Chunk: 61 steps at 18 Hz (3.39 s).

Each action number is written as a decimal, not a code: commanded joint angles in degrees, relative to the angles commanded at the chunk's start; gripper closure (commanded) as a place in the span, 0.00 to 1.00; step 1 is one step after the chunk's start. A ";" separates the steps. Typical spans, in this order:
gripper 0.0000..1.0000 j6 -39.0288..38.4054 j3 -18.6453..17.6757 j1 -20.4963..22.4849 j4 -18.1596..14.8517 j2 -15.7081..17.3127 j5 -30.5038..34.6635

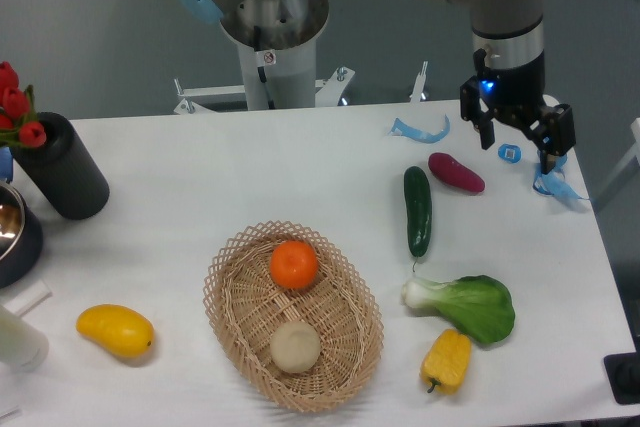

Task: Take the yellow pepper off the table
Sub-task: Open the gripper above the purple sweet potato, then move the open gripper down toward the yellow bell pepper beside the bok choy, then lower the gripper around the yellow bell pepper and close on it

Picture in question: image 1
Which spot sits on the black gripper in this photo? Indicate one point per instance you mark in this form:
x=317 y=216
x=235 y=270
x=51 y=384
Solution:
x=514 y=97

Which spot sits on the yellow bell pepper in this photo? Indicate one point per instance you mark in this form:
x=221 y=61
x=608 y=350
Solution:
x=444 y=367

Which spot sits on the blue tape scrap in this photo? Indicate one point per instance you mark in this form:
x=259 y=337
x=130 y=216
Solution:
x=554 y=184

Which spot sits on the purple sweet potato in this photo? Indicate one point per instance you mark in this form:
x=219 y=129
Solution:
x=454 y=174

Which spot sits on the blue tape strip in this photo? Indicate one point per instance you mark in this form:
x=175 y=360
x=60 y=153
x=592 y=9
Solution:
x=401 y=129

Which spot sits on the dark green cucumber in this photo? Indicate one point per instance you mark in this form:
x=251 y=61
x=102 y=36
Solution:
x=419 y=210

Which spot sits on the green bok choy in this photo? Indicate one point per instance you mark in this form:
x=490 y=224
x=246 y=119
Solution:
x=480 y=307

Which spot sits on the orange fruit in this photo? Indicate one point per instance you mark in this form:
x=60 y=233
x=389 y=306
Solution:
x=293 y=265

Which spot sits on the black device at edge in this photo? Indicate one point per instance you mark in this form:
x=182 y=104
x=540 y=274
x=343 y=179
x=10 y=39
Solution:
x=623 y=376

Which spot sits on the woven wicker basket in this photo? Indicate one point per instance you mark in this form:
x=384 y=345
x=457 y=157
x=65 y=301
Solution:
x=245 y=307

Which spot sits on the beige steamed bun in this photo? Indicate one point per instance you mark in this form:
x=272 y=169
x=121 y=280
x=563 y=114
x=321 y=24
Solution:
x=295 y=347

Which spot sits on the yellow mango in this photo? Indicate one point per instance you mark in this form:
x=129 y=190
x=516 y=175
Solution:
x=119 y=330

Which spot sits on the black cylindrical vase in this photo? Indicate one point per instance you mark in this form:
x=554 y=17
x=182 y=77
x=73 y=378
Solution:
x=64 y=170

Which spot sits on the red artificial tulips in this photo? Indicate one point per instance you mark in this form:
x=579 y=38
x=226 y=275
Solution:
x=20 y=125

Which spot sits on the dark metal bowl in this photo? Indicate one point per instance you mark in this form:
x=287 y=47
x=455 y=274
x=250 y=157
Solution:
x=21 y=236

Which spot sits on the white flat card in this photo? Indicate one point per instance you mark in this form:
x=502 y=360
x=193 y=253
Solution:
x=19 y=300

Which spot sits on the white cylindrical bottle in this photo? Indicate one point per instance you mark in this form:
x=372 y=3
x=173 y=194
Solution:
x=23 y=347

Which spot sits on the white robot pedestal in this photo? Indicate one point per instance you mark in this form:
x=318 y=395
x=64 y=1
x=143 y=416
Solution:
x=276 y=45

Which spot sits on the white metal base frame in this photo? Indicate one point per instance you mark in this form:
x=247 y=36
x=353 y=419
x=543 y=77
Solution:
x=340 y=89

